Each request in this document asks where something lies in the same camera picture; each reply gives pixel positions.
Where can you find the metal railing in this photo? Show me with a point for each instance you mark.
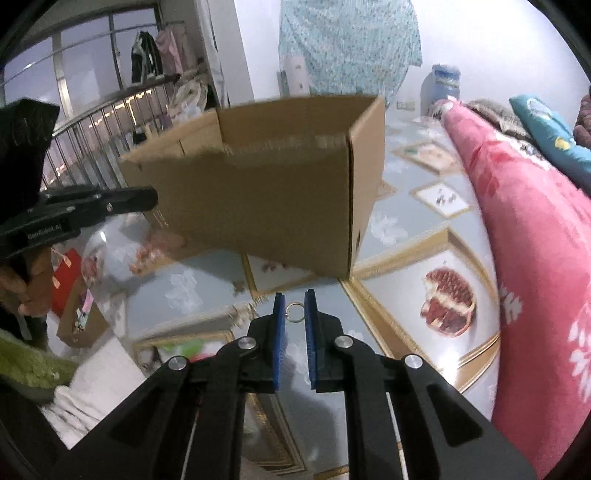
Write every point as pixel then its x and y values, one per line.
pixel 92 124

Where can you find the dark hanging jacket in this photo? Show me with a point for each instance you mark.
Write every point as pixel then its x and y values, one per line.
pixel 145 55

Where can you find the grey fleece blanket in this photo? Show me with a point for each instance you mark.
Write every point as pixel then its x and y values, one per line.
pixel 494 115

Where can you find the pink hanging garment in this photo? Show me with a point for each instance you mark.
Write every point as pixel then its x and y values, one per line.
pixel 173 48

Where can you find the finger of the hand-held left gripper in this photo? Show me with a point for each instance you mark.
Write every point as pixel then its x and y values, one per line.
pixel 120 198

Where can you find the pink floral blanket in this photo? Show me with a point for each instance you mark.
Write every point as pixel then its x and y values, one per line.
pixel 531 230

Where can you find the brown cardboard box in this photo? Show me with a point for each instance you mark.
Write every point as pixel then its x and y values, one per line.
pixel 277 207

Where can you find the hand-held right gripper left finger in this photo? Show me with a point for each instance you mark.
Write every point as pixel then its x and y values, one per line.
pixel 278 346

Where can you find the person's left hand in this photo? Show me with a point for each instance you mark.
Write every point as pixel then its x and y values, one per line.
pixel 37 286

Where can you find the red gift bag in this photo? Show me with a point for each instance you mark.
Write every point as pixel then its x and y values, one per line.
pixel 67 281

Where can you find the brown paper bag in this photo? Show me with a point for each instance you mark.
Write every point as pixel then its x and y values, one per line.
pixel 92 323

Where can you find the teal patterned curtain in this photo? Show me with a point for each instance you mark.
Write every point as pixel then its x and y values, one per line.
pixel 346 46

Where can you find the white fleece cloth green trim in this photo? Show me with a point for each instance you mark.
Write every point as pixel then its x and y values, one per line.
pixel 92 392

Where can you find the pile of clothes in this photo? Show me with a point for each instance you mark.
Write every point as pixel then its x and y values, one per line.
pixel 189 99

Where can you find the fruit print tablecloth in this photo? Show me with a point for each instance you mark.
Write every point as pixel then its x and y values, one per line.
pixel 406 249

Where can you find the water dispenser with bottle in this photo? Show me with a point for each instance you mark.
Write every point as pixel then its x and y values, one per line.
pixel 443 83

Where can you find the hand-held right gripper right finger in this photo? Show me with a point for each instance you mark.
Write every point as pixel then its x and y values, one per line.
pixel 311 346

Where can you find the teal printed pillow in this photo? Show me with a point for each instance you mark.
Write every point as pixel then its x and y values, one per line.
pixel 549 134

